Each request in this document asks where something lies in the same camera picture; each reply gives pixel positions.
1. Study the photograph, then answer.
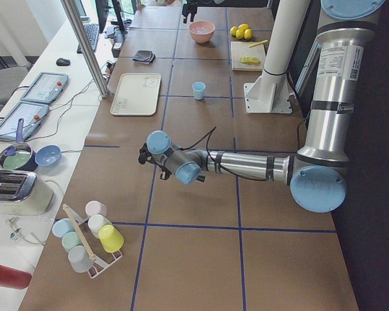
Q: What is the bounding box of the black computer mouse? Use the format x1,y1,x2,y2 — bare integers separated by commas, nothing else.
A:
56,58,71,67

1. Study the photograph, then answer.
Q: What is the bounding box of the teach pendant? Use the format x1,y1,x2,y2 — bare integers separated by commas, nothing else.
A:
0,101,49,142
21,72,69,105

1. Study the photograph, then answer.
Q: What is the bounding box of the light blue plastic cup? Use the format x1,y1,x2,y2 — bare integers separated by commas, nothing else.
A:
192,82,206,100

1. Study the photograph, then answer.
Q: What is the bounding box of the folded grey cloth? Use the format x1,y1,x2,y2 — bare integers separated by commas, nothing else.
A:
132,50,156,64

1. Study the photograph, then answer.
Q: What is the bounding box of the pink cup on rack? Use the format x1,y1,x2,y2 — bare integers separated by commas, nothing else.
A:
85,200,108,218

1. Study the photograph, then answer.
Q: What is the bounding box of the aluminium frame post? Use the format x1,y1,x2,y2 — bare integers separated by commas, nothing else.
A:
61,0,110,98

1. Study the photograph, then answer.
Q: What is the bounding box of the teach pendant far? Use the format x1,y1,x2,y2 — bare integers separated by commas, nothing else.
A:
21,72,69,105

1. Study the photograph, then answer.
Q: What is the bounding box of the blue cup on rack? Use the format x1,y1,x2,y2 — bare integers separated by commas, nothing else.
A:
52,218,75,238

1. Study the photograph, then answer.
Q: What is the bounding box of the blue small bowl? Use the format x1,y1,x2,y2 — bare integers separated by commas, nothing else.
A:
35,145,62,167

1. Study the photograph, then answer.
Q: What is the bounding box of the white toaster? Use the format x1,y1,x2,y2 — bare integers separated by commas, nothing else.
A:
0,170,54,216

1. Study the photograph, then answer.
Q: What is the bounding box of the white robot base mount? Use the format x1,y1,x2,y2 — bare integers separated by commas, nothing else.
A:
244,0,310,114

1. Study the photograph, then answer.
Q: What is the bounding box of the black keyboard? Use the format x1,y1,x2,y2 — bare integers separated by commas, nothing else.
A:
82,23,99,52

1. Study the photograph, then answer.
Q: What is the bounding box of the grey cup on rack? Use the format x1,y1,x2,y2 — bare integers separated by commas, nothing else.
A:
68,245,93,273

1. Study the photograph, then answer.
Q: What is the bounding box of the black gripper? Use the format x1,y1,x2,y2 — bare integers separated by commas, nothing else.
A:
183,0,198,23
147,154,169,179

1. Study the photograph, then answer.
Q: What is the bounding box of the blue saucepan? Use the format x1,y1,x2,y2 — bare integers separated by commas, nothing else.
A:
0,118,38,172

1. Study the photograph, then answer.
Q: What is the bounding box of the yellow plastic knife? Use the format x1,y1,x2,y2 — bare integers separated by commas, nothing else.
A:
248,40,268,48

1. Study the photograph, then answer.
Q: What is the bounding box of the teach pendant near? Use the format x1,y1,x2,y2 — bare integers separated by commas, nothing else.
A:
0,101,49,142

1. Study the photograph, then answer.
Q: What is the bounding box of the yellow cup on rack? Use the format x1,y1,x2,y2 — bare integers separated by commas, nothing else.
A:
99,224,124,253

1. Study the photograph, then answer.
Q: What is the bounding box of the white cup on rack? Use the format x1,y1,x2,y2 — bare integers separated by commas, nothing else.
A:
88,214,112,239

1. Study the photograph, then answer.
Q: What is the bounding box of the green cup on rack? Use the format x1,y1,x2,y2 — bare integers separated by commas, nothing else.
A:
62,231,82,253

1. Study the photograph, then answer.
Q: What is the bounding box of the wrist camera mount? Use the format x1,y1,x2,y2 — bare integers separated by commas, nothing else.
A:
138,144,151,165

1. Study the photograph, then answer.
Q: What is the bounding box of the wooden cutting board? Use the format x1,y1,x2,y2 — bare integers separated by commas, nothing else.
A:
230,41,266,72

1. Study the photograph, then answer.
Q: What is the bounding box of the cream bear serving tray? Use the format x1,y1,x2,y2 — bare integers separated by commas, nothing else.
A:
110,73,161,116

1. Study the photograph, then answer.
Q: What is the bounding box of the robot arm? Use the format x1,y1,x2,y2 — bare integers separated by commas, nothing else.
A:
139,1,383,213

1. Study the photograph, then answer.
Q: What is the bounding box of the red bottle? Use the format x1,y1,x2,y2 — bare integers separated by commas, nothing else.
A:
0,265,32,290

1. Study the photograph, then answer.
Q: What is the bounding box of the pink bowl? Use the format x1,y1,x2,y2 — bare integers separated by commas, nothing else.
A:
189,21,215,43

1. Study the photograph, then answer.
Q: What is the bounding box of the white wire cup rack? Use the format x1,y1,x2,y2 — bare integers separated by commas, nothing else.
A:
62,204,123,279

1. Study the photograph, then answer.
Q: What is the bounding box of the whole yellow lemon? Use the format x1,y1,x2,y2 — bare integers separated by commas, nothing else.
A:
244,29,253,40

